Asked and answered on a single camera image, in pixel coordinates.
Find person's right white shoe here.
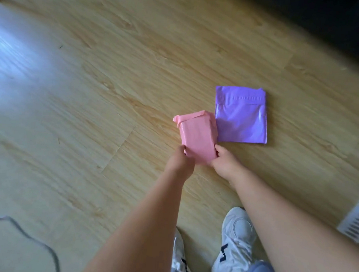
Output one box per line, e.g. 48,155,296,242
211,205,259,272

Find black metal shelf rack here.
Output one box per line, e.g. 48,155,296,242
229,0,359,73

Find white plastic crate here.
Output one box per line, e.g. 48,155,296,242
336,186,359,246

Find small pink mailer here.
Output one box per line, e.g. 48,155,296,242
169,108,221,167

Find purple mailer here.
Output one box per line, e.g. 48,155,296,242
212,85,271,145

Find person's left forearm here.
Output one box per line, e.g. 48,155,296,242
80,162,193,272

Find person's left hand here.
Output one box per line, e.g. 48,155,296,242
164,143,197,180

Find person's white shoe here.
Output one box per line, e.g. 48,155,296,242
211,205,259,272
170,228,202,272

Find person's left white shoe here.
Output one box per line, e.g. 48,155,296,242
170,228,202,272

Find person's right hand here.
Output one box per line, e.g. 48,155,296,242
209,144,246,183

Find cables on floor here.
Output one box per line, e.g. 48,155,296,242
0,215,64,272

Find person's right forearm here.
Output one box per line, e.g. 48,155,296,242
224,167,359,272

